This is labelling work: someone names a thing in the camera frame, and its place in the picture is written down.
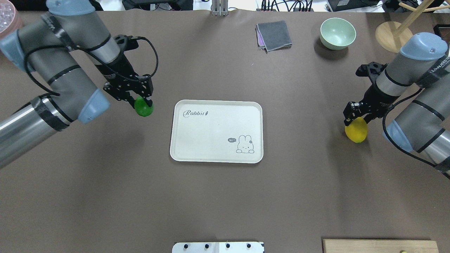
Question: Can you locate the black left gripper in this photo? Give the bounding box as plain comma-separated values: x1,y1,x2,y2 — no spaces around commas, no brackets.
95,53,153,108

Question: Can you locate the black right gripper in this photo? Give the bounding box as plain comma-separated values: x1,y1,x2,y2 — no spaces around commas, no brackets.
343,86,399,127

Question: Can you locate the green lime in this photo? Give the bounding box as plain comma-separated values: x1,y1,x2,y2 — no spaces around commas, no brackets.
134,96,153,117

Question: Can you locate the yellow lemon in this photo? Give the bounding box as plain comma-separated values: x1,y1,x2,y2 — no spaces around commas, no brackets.
345,117,368,143

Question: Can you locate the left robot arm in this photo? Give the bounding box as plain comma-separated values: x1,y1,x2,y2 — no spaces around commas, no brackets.
1,0,153,168

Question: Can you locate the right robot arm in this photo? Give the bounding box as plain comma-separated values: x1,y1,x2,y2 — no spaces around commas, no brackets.
343,32,450,177

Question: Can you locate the white rabbit tray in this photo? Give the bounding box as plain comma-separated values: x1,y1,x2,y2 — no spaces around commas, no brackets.
170,99,264,164

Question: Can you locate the green bowl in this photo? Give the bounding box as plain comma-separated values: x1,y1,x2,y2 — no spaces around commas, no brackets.
320,18,356,50

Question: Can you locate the wooden mug tree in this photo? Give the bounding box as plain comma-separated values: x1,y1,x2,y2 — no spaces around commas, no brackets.
375,0,450,53

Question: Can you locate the grey folded cloth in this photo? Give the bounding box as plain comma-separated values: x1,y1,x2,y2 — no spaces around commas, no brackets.
255,20,292,52

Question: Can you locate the wooden cutting board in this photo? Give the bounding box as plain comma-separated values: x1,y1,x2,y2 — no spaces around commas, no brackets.
323,239,439,253

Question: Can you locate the pink bowl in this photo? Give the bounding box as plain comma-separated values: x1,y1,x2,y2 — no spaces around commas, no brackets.
0,0,24,39

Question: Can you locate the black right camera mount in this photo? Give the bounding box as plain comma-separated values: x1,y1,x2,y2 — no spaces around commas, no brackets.
355,62,388,85

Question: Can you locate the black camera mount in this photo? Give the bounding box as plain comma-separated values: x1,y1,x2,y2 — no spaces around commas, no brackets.
355,62,388,85
114,34,139,51

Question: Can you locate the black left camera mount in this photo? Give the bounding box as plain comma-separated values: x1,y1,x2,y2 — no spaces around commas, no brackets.
114,34,139,51

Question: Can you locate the aluminium frame post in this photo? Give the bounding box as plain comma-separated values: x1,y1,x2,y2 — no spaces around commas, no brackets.
211,0,229,17

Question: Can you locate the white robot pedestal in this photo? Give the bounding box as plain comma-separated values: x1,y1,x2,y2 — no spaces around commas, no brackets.
172,241,265,253

